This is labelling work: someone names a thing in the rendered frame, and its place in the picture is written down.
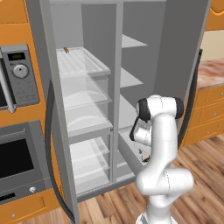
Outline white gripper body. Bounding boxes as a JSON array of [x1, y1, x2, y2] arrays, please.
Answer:
[[133, 125, 153, 147]]

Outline white freezer shelf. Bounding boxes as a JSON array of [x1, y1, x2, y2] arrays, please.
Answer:
[[118, 94, 141, 130], [121, 67, 144, 89], [121, 33, 149, 49]]

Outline grey fridge cabinet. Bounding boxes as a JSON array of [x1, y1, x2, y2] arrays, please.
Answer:
[[47, 0, 168, 204]]

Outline clear fridge crisper drawer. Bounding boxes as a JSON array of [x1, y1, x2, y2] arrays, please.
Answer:
[[69, 136, 111, 171], [73, 158, 112, 195]]

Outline orange base drawer cabinets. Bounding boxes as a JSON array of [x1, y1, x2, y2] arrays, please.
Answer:
[[180, 85, 224, 149]]

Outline grey fridge door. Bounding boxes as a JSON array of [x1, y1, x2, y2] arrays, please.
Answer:
[[25, 0, 81, 224], [152, 0, 213, 147]]

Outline ridged white fridge shelf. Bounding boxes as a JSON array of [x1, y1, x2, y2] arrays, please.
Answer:
[[56, 46, 112, 79]]

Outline silver built-in oven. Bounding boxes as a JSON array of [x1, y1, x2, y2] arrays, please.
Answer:
[[0, 119, 61, 206]]

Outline silver microwave oven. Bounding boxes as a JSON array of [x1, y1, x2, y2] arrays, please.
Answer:
[[0, 43, 41, 115]]

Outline orange tall cabinet unit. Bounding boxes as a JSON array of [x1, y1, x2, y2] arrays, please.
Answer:
[[0, 0, 64, 224]]

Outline black curved door handle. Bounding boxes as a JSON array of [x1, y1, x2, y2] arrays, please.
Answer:
[[44, 79, 76, 224], [177, 47, 204, 148]]

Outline orange wall cabinet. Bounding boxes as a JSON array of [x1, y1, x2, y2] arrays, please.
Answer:
[[205, 0, 224, 32]]

